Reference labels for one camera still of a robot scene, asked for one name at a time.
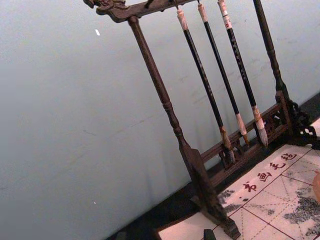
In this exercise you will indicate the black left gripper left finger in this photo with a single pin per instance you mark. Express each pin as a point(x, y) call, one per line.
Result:
point(121, 236)

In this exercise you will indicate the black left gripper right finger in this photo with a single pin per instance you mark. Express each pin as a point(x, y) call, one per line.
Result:
point(210, 235)

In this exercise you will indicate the white felt mat, red grid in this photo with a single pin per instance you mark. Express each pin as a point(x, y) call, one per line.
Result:
point(272, 200)

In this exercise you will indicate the tan rounded object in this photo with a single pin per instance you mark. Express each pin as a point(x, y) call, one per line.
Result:
point(316, 186)

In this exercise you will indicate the black brush, grey-brown tip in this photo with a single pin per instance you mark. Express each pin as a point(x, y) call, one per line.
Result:
point(200, 72)

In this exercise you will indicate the dark carved wooden brush rack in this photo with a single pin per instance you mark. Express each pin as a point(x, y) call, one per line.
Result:
point(153, 72)

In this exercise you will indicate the black brush, long white ferrule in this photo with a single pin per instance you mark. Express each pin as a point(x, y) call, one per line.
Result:
point(221, 67)

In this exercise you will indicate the black brush, red-marked white label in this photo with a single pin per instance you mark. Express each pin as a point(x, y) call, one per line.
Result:
point(241, 62)

